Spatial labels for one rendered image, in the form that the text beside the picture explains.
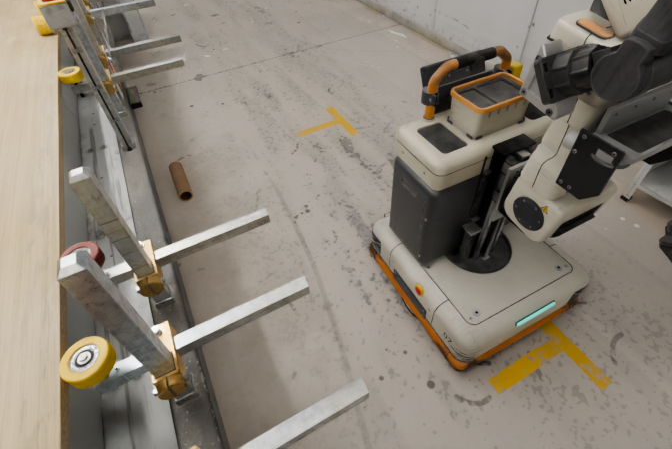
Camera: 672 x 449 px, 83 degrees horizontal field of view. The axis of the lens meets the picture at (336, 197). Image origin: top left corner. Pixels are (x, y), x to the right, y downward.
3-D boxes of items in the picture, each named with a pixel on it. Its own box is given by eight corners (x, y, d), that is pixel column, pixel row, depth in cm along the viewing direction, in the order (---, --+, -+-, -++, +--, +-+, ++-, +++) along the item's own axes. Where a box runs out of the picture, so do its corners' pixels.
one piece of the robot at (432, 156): (383, 242, 173) (394, 69, 115) (477, 200, 189) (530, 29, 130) (428, 301, 151) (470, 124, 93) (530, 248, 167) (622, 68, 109)
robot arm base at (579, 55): (578, 45, 74) (532, 60, 71) (621, 31, 67) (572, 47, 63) (587, 90, 76) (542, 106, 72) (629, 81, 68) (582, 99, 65)
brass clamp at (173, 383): (179, 330, 82) (170, 318, 78) (193, 388, 73) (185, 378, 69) (149, 343, 80) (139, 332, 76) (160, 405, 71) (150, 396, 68)
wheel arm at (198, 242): (266, 216, 104) (264, 205, 101) (271, 224, 102) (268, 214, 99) (96, 285, 91) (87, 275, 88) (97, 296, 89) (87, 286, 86)
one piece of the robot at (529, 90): (517, 93, 80) (540, 43, 72) (535, 87, 82) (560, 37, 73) (553, 121, 75) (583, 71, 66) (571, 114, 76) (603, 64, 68)
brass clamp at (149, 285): (159, 250, 98) (152, 237, 95) (169, 290, 89) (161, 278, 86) (134, 260, 96) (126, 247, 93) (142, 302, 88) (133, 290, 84)
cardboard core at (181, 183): (179, 159, 238) (190, 188, 219) (184, 169, 244) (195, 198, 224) (166, 164, 236) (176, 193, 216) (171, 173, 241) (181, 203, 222)
